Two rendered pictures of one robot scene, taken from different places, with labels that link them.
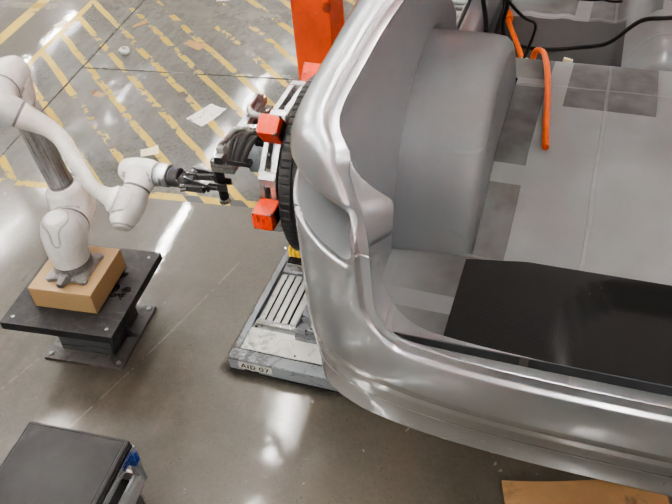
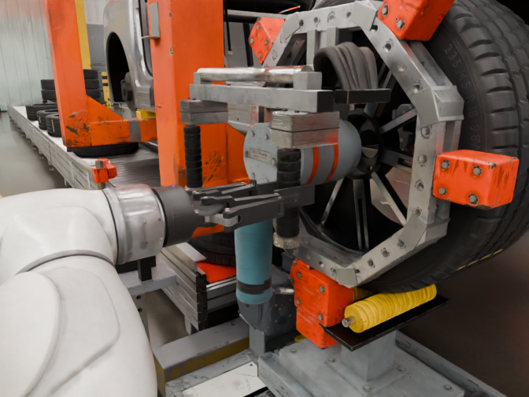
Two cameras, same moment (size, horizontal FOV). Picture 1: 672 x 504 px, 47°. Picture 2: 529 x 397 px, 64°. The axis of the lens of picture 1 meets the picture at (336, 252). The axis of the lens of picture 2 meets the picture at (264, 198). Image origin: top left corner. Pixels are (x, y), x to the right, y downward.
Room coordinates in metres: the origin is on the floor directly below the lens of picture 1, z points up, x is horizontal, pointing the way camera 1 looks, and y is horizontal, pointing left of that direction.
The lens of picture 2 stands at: (1.96, 0.91, 1.00)
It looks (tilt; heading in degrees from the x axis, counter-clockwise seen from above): 17 degrees down; 304
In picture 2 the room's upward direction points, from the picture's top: straight up
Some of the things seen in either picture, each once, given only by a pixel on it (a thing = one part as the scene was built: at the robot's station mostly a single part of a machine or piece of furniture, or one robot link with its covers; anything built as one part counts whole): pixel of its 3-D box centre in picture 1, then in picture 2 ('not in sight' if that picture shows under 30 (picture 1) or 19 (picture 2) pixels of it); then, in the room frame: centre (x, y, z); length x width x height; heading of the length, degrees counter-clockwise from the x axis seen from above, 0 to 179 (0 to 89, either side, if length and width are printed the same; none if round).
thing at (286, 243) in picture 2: (221, 184); (288, 195); (2.27, 0.39, 0.83); 0.04 x 0.04 x 0.16
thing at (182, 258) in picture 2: not in sight; (112, 202); (4.01, -0.52, 0.28); 2.47 x 0.09 x 0.22; 158
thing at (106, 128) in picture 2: not in sight; (124, 117); (4.53, -1.06, 0.69); 0.52 x 0.17 x 0.35; 68
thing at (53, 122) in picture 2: not in sight; (75, 124); (6.90, -2.14, 0.39); 0.66 x 0.66 x 0.24
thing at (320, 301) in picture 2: not in sight; (334, 298); (2.33, 0.07, 0.48); 0.16 x 0.12 x 0.17; 68
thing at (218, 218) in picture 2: not in sight; (213, 217); (2.29, 0.54, 0.83); 0.05 x 0.05 x 0.02; 56
